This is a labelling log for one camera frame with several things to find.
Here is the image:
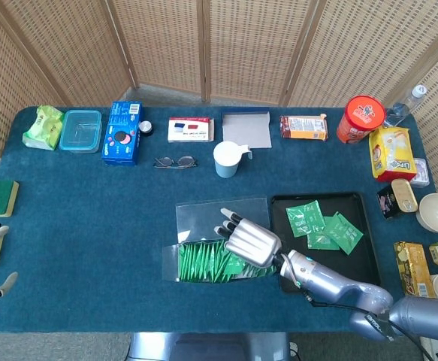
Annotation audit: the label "green tissue pack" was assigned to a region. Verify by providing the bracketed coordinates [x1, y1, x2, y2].
[21, 105, 65, 152]

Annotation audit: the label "light blue mug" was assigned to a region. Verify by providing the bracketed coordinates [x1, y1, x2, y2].
[213, 141, 255, 179]

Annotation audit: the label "thin-framed eyeglasses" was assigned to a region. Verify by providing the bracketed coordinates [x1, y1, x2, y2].
[152, 155, 199, 171]

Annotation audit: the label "grey and blue folder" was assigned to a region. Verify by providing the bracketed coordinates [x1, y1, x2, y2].
[221, 106, 273, 150]

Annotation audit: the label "blue Oreo cookie box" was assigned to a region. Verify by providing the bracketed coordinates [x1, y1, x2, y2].
[101, 100, 144, 167]

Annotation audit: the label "blue carpet table cover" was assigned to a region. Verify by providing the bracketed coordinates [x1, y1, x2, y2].
[0, 105, 438, 334]

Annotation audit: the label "gold tin can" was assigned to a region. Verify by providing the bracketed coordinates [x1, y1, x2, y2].
[390, 177, 419, 214]

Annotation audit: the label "clear container blue rim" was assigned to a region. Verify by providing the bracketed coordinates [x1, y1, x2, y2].
[58, 108, 104, 153]

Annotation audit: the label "woven bamboo folding screen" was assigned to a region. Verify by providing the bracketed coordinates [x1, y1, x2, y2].
[0, 0, 438, 196]

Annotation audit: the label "yellow gold packet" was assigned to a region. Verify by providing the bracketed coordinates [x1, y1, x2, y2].
[392, 241, 432, 299]

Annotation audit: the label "orange brown biscuit pack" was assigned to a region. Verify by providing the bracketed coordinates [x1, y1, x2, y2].
[279, 114, 330, 142]

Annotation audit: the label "clear box of green packets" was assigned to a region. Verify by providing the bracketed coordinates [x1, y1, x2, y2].
[162, 196, 280, 284]

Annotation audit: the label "white box red blue print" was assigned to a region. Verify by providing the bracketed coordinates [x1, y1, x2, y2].
[167, 117, 216, 144]

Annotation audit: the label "small black packet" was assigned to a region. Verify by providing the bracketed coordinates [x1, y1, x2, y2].
[376, 184, 404, 220]

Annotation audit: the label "yellow snack bag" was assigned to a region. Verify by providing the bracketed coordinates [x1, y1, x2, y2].
[368, 126, 418, 184]

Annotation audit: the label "red orange snack can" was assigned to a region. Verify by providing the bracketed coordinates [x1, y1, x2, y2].
[335, 95, 387, 146]

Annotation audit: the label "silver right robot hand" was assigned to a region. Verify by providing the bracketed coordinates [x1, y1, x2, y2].
[213, 207, 283, 269]

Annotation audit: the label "black rectangular tray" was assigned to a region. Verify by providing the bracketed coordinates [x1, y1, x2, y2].
[270, 191, 382, 294]

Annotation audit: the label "clear plastic water bottle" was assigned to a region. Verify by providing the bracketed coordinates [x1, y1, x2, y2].
[382, 84, 428, 129]

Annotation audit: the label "small clear plastic case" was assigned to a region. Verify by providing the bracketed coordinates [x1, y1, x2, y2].
[409, 157, 430, 188]

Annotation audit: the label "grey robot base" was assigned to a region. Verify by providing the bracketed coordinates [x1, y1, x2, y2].
[128, 331, 293, 361]

